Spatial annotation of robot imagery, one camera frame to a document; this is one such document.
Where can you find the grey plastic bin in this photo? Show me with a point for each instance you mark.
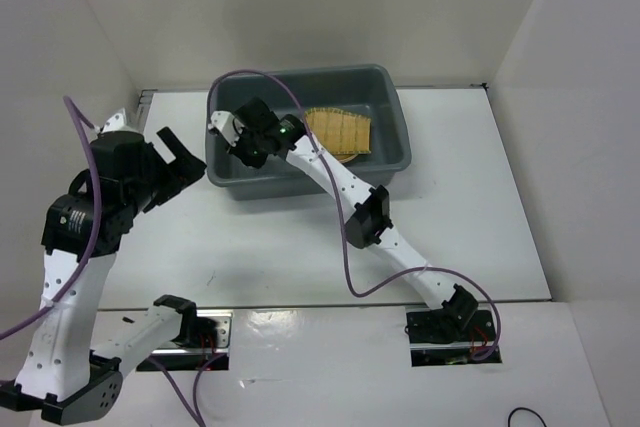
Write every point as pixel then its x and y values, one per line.
pixel 364 89

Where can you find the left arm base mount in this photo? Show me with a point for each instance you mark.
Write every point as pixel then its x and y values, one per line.
pixel 209 348

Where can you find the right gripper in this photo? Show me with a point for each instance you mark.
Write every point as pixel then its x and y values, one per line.
pixel 253 161

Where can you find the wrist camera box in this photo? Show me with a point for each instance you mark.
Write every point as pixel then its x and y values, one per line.
pixel 226 125
pixel 120 121

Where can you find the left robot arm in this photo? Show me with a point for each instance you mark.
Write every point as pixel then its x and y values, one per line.
pixel 64 376

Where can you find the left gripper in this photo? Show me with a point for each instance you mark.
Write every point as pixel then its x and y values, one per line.
pixel 179 175

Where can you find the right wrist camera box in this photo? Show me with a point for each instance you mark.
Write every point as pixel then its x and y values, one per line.
pixel 226 125

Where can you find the yellow bear plate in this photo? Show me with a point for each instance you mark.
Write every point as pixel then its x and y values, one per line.
pixel 348 158

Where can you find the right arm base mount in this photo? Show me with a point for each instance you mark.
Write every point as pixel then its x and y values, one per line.
pixel 430 347

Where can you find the woven bamboo tray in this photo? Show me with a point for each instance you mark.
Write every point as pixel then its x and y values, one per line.
pixel 341 132

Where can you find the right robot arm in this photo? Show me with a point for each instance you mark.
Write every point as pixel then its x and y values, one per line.
pixel 364 215

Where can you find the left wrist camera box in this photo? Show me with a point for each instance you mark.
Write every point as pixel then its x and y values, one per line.
pixel 120 121

